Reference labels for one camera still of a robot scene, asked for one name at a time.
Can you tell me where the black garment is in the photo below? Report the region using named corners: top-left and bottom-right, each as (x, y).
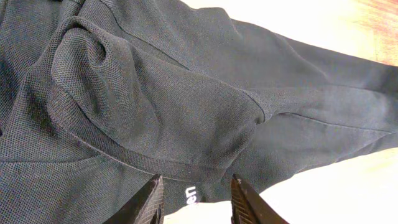
top-left (1, 0), bottom-right (397, 223)

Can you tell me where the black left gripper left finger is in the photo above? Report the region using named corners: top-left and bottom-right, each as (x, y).
top-left (103, 174), bottom-right (164, 224)

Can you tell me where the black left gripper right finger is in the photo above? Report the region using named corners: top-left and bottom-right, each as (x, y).
top-left (231, 174), bottom-right (289, 224)

